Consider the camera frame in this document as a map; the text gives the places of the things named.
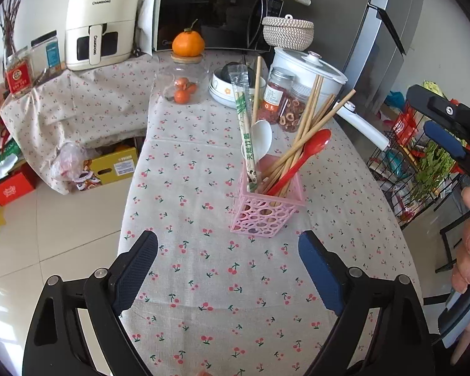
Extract glass jar of mandarins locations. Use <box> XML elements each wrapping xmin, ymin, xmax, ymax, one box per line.
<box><xmin>157</xmin><ymin>53</ymin><xmax>210</xmax><ymax>104</ymax></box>

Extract pink perforated plastic basket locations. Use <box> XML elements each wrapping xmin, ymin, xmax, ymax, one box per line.
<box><xmin>230</xmin><ymin>164</ymin><xmax>302</xmax><ymax>239</ymax></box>

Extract grey refrigerator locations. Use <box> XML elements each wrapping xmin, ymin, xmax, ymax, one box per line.
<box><xmin>313</xmin><ymin>0</ymin><xmax>426</xmax><ymax>98</ymax></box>

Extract white cloth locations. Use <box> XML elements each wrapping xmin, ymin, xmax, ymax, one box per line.
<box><xmin>137</xmin><ymin>0</ymin><xmax>157</xmax><ymax>53</ymax></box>

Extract green package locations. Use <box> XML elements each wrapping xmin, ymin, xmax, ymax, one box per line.
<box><xmin>0</xmin><ymin>141</ymin><xmax>22</xmax><ymax>183</ymax></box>

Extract woven lidded basket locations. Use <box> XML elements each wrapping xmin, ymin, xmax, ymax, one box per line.
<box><xmin>262</xmin><ymin>14</ymin><xmax>315</xmax><ymax>48</ymax></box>

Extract clear plastic bag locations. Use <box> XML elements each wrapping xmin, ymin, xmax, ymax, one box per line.
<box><xmin>49</xmin><ymin>143</ymin><xmax>92</xmax><ymax>185</ymax></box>

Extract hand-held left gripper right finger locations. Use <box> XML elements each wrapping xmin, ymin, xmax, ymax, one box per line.
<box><xmin>298</xmin><ymin>230</ymin><xmax>441</xmax><ymax>376</ymax></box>

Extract white electric pot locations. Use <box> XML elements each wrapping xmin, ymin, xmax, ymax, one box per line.
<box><xmin>269</xmin><ymin>46</ymin><xmax>390</xmax><ymax>151</ymax></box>

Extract jar of red dried fruit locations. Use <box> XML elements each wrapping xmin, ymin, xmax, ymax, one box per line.
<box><xmin>257</xmin><ymin>66</ymin><xmax>296</xmax><ymax>124</ymax></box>

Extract napa cabbage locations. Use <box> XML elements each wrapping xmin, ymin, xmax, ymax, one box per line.
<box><xmin>422</xmin><ymin>80</ymin><xmax>447</xmax><ymax>97</ymax></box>

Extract black wire rack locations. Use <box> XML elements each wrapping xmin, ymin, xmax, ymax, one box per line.
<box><xmin>368</xmin><ymin>106</ymin><xmax>470</xmax><ymax>228</ymax></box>

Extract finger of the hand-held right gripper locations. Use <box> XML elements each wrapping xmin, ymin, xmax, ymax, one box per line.
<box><xmin>406</xmin><ymin>84</ymin><xmax>470</xmax><ymax>126</ymax></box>
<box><xmin>423</xmin><ymin>121</ymin><xmax>467</xmax><ymax>161</ymax></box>

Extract white bowl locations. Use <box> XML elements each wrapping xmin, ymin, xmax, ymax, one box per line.
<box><xmin>209</xmin><ymin>62</ymin><xmax>267</xmax><ymax>109</ymax></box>

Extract red plastic spoon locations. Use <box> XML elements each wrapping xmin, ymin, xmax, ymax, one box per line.
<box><xmin>265</xmin><ymin>128</ymin><xmax>332</xmax><ymax>196</ymax></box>

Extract yellow cardboard box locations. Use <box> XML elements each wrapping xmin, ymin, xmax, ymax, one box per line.
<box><xmin>84</xmin><ymin>147</ymin><xmax>138</xmax><ymax>185</ymax></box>

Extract plastic jar with black lid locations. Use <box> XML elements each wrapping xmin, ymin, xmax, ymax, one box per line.
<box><xmin>30</xmin><ymin>29</ymin><xmax>65</xmax><ymax>81</ymax></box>

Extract cream air fryer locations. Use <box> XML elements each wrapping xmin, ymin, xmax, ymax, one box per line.
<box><xmin>65</xmin><ymin>0</ymin><xmax>141</xmax><ymax>72</ymax></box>

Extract disposable chopsticks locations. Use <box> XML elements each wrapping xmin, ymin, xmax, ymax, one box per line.
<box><xmin>241</xmin><ymin>66</ymin><xmax>256</xmax><ymax>126</ymax></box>
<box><xmin>226</xmin><ymin>64</ymin><xmax>261</xmax><ymax>194</ymax></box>

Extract large orange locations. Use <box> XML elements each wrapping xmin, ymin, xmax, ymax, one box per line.
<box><xmin>171</xmin><ymin>28</ymin><xmax>204</xmax><ymax>57</ymax></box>

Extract cherry print tablecloth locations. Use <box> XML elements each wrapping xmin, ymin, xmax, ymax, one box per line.
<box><xmin>117</xmin><ymin>49</ymin><xmax>424</xmax><ymax>376</ymax></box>

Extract black microwave oven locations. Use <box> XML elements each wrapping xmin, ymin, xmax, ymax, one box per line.
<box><xmin>152</xmin><ymin>0</ymin><xmax>286</xmax><ymax>53</ymax></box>

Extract dark green pumpkin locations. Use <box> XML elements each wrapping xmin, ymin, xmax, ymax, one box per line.
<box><xmin>221</xmin><ymin>62</ymin><xmax>259</xmax><ymax>83</ymax></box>

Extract cherry print cabinet cloth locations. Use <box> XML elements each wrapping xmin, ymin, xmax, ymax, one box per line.
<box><xmin>0</xmin><ymin>53</ymin><xmax>161</xmax><ymax>194</ymax></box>

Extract bunch of bamboo chopsticks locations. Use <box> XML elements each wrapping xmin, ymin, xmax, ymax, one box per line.
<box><xmin>254</xmin><ymin>55</ymin><xmax>357</xmax><ymax>200</ymax></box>

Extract black metal stool frame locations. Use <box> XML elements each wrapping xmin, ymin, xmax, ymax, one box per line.
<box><xmin>435</xmin><ymin>215</ymin><xmax>470</xmax><ymax>273</ymax></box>

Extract red labelled jar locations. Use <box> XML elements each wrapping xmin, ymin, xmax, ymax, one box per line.
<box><xmin>4</xmin><ymin>47</ymin><xmax>34</xmax><ymax>98</ymax></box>

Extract white plastic spoon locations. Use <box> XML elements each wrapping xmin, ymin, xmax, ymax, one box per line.
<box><xmin>241</xmin><ymin>119</ymin><xmax>273</xmax><ymax>163</ymax></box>

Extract jar of dried fruit rings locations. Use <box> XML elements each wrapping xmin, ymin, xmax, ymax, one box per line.
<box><xmin>276</xmin><ymin>82</ymin><xmax>316</xmax><ymax>133</ymax></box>

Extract green coriander bunch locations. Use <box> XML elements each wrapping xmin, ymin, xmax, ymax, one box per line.
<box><xmin>409</xmin><ymin>141</ymin><xmax>455</xmax><ymax>200</ymax></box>

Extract red box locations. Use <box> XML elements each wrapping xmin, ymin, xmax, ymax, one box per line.
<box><xmin>0</xmin><ymin>171</ymin><xmax>38</xmax><ymax>207</ymax></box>

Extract bare dry branches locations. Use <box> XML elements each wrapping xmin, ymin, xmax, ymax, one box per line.
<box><xmin>0</xmin><ymin>0</ymin><xmax>40</xmax><ymax>53</ymax></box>

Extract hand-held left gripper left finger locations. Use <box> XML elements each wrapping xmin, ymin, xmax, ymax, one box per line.
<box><xmin>21</xmin><ymin>230</ymin><xmax>159</xmax><ymax>376</ymax></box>

